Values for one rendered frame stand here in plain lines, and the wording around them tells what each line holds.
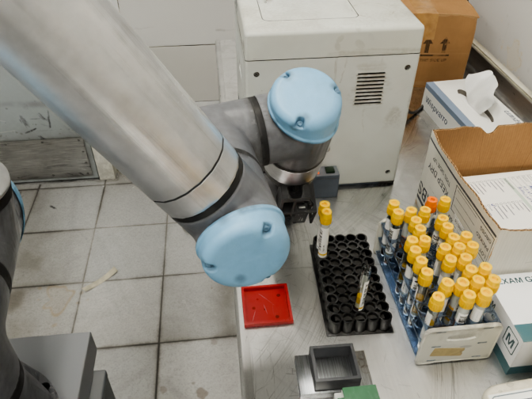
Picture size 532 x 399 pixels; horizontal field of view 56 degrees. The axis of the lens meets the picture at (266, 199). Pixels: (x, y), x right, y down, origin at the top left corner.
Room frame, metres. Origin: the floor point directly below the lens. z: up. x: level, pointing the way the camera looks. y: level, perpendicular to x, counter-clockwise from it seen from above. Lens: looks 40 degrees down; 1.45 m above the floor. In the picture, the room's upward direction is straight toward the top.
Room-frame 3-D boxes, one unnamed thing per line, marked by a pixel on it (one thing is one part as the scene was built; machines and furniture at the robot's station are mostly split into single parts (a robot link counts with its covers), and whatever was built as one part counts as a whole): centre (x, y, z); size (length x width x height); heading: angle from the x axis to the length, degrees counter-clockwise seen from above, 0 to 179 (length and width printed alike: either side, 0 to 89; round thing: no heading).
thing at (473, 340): (0.47, -0.23, 0.91); 0.20 x 0.10 x 0.07; 6
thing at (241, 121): (0.43, 0.05, 1.16); 0.11 x 0.11 x 0.08; 14
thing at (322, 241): (0.50, -0.12, 0.93); 0.17 x 0.09 x 0.11; 4
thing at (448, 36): (1.28, -0.36, 0.97); 0.31 x 0.23 x 0.18; 0
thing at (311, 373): (0.35, -0.08, 0.89); 0.09 x 0.05 x 0.04; 95
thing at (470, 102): (0.94, -0.44, 0.94); 0.22 x 0.12 x 0.13; 10
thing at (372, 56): (0.86, -0.09, 1.03); 0.31 x 0.27 x 0.30; 6
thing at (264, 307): (0.46, 0.00, 0.88); 0.07 x 0.07 x 0.01; 6
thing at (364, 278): (0.44, -0.13, 0.93); 0.01 x 0.01 x 0.10
